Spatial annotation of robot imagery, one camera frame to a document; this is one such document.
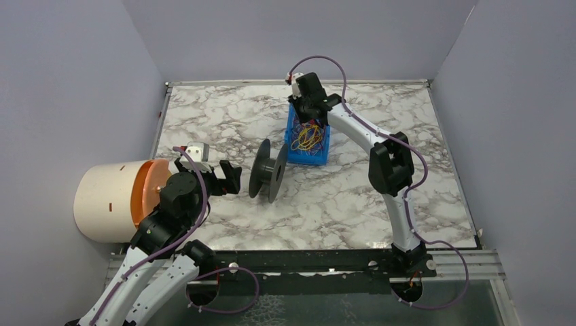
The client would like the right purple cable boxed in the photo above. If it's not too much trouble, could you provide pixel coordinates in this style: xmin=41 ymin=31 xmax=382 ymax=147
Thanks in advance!
xmin=287 ymin=55 xmax=470 ymax=311

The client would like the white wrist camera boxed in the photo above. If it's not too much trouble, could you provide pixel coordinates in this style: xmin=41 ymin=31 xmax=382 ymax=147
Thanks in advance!
xmin=285 ymin=72 xmax=304 ymax=99
xmin=186 ymin=142 xmax=210 ymax=168

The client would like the blue plastic bin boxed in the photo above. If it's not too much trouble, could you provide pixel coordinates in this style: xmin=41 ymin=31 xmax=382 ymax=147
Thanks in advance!
xmin=284 ymin=105 xmax=331 ymax=166

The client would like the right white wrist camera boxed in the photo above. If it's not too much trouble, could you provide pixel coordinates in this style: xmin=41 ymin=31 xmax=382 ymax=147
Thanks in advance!
xmin=285 ymin=72 xmax=304 ymax=99

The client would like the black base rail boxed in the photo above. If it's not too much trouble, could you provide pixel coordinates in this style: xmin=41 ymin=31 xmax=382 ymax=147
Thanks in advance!
xmin=185 ymin=249 xmax=436 ymax=302

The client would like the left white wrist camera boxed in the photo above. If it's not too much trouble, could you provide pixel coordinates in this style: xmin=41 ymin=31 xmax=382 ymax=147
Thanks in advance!
xmin=186 ymin=142 xmax=210 ymax=168

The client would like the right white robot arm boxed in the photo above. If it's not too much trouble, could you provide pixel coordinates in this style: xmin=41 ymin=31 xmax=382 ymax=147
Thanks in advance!
xmin=286 ymin=73 xmax=431 ymax=276

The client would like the cream cylinder with orange lid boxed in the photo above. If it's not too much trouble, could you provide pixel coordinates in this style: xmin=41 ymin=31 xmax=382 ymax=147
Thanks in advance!
xmin=73 ymin=159 xmax=171 ymax=243

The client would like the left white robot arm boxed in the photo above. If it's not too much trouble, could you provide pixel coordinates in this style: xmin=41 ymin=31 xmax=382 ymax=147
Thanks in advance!
xmin=69 ymin=160 xmax=242 ymax=325

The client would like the black cable spool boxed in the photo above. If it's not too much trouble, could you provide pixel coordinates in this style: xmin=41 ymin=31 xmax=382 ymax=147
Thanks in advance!
xmin=249 ymin=139 xmax=288 ymax=203

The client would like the bundle of coloured wires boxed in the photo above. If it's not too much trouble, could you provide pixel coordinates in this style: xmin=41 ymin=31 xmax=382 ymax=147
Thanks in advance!
xmin=290 ymin=121 xmax=327 ymax=156

